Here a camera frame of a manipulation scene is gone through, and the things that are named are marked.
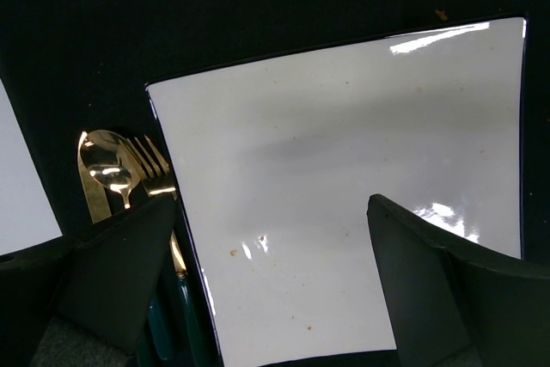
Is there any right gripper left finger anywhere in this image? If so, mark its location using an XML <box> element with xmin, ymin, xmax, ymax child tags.
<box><xmin>1</xmin><ymin>195</ymin><xmax>175</xmax><ymax>366</ymax></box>

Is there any black placemat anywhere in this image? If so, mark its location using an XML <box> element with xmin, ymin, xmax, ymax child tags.
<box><xmin>1</xmin><ymin>0</ymin><xmax>549</xmax><ymax>366</ymax></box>

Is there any gold spoon green handle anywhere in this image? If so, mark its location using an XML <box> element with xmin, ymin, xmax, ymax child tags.
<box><xmin>79</xmin><ymin>130</ymin><xmax>140</xmax><ymax>209</ymax></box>

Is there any white square plate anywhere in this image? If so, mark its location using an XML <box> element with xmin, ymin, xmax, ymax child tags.
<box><xmin>148</xmin><ymin>17</ymin><xmax>527</xmax><ymax>366</ymax></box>

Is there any gold fork green handle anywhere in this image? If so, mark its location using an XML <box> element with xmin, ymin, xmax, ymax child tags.
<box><xmin>123</xmin><ymin>136</ymin><xmax>210</xmax><ymax>366</ymax></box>

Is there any gold knife green handle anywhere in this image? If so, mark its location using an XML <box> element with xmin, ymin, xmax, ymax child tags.
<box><xmin>76</xmin><ymin>131</ymin><xmax>111</xmax><ymax>223</ymax></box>

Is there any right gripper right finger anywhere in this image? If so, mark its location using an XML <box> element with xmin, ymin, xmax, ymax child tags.
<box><xmin>367</xmin><ymin>194</ymin><xmax>549</xmax><ymax>366</ymax></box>

